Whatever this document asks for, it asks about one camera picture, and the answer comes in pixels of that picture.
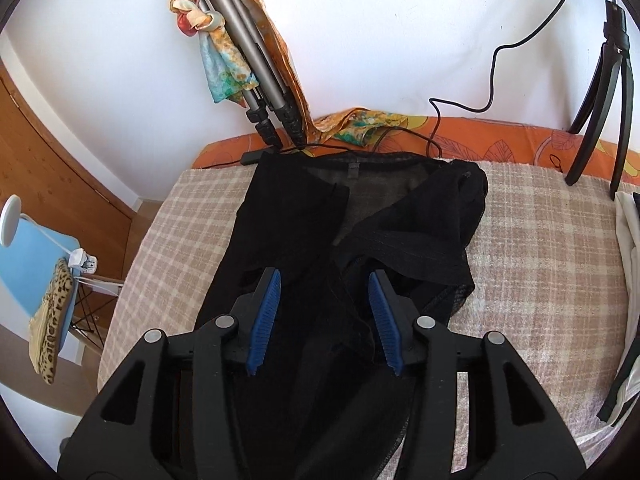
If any leopard print cloth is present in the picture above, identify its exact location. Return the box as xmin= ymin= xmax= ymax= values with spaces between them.
xmin=27 ymin=257 xmax=78 ymax=387

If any blue chair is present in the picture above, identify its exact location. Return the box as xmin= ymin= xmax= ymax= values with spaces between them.
xmin=0 ymin=220 xmax=126 ymax=366

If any orange patterned cloth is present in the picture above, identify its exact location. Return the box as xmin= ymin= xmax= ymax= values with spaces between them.
xmin=227 ymin=0 xmax=408 ymax=148

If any black cable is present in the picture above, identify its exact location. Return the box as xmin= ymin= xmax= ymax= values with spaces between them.
xmin=200 ymin=0 xmax=581 ymax=168

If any black garment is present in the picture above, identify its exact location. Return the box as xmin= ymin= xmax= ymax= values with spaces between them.
xmin=192 ymin=150 xmax=488 ymax=480

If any white folded garment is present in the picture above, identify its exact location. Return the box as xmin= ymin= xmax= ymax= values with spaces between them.
xmin=597 ymin=190 xmax=640 ymax=423

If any white desk lamp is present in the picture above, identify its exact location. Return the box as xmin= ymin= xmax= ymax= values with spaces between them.
xmin=0 ymin=195 xmax=76 ymax=256

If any colourful silk scarf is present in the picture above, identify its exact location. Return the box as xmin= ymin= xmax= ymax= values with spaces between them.
xmin=167 ymin=0 xmax=261 ymax=108

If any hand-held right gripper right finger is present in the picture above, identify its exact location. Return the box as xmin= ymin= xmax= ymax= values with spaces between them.
xmin=366 ymin=269 xmax=587 ymax=480

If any beige checked blanket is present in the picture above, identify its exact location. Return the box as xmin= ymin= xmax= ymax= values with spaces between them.
xmin=97 ymin=160 xmax=633 ymax=456

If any grey tripod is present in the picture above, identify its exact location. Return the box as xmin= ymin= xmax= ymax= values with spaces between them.
xmin=187 ymin=0 xmax=308 ymax=148

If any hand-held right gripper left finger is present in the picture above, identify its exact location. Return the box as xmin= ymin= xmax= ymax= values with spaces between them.
xmin=56 ymin=266 xmax=283 ymax=480

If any black tripod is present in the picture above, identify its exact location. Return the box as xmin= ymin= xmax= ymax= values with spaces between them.
xmin=565 ymin=0 xmax=640 ymax=201

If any orange leaf print bedsheet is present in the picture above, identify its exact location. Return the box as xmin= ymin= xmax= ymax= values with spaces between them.
xmin=190 ymin=115 xmax=640 ymax=186

